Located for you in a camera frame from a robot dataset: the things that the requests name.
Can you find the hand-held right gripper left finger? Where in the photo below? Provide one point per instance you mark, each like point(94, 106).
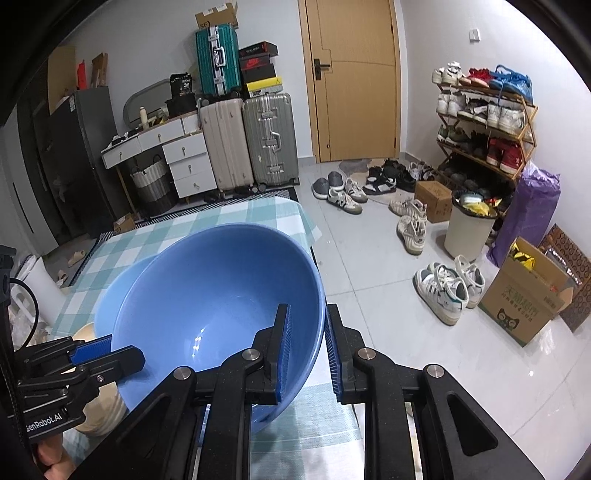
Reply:
point(284, 350)

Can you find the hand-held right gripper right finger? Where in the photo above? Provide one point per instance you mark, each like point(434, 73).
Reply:
point(333, 360)

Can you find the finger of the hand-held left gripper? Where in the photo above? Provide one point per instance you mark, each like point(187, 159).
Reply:
point(92, 348)
point(120, 362)

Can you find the blue plastic bowl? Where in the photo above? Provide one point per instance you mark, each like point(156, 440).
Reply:
point(113, 295)
point(221, 295)

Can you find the person's left hand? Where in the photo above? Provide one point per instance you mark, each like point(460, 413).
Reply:
point(51, 459)

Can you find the beige slipper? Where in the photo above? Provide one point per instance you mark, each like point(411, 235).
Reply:
point(76, 257)
point(62, 277)

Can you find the white electric kettle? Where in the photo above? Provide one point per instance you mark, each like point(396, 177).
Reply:
point(39, 286)

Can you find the teal checked tablecloth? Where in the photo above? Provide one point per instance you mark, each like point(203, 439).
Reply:
point(138, 240)

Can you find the white sneaker green trim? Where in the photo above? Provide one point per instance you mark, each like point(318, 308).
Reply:
point(438, 295)
point(471, 281)

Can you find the tiny cardboard box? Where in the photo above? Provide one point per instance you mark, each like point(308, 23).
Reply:
point(123, 225)

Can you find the scattered sneakers and slippers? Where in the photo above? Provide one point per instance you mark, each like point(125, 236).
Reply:
point(344, 196)

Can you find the woven laundry basket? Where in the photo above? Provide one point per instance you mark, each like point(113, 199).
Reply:
point(152, 187)

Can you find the cream trash bin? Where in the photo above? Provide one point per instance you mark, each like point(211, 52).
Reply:
point(466, 235)

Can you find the small plain cardboard box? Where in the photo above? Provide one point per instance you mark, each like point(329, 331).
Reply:
point(434, 203)

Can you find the printed cardboard box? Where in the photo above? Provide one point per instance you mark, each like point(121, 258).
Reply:
point(517, 304)

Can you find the grey doormat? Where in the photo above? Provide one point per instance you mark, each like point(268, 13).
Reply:
point(355, 165)

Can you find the black refrigerator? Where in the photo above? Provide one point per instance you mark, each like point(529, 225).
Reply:
point(78, 152)

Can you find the white drawer cabinet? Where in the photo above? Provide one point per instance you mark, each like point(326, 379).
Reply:
point(189, 161)

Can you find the silver suitcase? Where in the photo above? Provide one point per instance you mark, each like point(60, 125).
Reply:
point(270, 138)

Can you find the yellow packet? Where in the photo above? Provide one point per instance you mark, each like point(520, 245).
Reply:
point(522, 259)

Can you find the beige suitcase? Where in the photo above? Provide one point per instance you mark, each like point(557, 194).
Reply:
point(226, 143)

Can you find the white dressing table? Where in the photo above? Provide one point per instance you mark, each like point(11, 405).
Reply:
point(152, 138)

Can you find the white bottle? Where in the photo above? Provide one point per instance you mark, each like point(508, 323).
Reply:
point(143, 117)

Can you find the purple plastic bag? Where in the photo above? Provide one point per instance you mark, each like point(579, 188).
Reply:
point(526, 212)

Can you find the oval mirror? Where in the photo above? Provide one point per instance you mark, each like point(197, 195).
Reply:
point(150, 99)

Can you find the brown patterned box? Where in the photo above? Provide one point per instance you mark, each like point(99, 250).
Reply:
point(577, 281)

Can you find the yellow black shoebox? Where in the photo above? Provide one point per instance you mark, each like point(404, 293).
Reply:
point(263, 87)

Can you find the wooden door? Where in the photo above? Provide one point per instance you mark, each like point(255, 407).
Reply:
point(355, 92)

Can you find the black bag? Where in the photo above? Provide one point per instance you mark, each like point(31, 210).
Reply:
point(182, 94)

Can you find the flat cardboard sheet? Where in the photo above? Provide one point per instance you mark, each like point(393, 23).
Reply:
point(60, 78)

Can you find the red paper item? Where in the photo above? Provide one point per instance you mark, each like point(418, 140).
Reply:
point(81, 76)

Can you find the plain black shoebox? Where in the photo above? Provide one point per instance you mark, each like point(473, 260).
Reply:
point(258, 76)

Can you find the narrow brown box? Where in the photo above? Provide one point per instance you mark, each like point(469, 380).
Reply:
point(99, 69)

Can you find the shoe rack with shoes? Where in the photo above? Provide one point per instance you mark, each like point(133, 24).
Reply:
point(501, 117)

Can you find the teal suitcase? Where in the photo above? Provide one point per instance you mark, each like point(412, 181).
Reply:
point(217, 60)

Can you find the black shoebox red stripe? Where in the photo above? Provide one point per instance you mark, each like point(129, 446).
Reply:
point(258, 49)

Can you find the brown cardboard box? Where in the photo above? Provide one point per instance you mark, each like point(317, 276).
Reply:
point(214, 16)

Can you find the white light switch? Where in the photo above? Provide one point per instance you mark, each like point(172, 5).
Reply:
point(474, 34)

